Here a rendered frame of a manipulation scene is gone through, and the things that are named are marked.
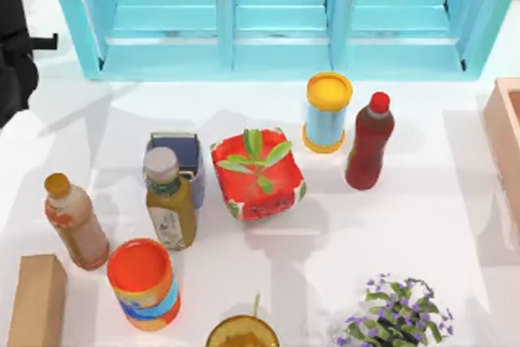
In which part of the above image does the brown cardboard box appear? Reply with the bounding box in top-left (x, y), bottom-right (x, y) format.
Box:
top-left (7, 254), bottom-right (68, 347)

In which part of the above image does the light blue rack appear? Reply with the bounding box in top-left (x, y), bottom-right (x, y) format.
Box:
top-left (45, 0), bottom-right (513, 82)

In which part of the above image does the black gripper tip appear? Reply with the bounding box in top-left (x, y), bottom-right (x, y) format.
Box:
top-left (30, 33), bottom-right (59, 52)

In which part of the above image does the blue-purple square container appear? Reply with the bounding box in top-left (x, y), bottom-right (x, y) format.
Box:
top-left (143, 131), bottom-right (206, 210)

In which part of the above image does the yellow round plant pot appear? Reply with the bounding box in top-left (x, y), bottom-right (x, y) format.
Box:
top-left (205, 293), bottom-right (281, 347)

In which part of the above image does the salmon-coloured shallow box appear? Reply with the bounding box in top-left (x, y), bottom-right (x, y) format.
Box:
top-left (483, 76), bottom-right (520, 251)

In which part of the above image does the orange and blue can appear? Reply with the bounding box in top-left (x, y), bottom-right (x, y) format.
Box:
top-left (106, 238), bottom-right (182, 332)

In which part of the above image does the green bottle with grey cap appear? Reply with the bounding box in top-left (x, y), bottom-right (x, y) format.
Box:
top-left (142, 146), bottom-right (198, 252)

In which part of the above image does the watermelon plant pot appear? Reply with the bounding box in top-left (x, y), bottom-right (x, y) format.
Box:
top-left (210, 127), bottom-right (307, 223)

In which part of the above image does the yellow and blue can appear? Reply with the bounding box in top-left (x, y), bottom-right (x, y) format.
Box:
top-left (301, 72), bottom-right (354, 154)

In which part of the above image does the dark red bottle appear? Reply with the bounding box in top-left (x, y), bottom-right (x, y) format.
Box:
top-left (344, 91), bottom-right (397, 192)

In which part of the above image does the purple flower plant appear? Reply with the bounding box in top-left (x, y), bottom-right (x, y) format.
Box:
top-left (331, 272), bottom-right (455, 347)

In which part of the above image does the orange tea bottle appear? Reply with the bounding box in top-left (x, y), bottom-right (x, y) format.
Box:
top-left (43, 171), bottom-right (111, 271)

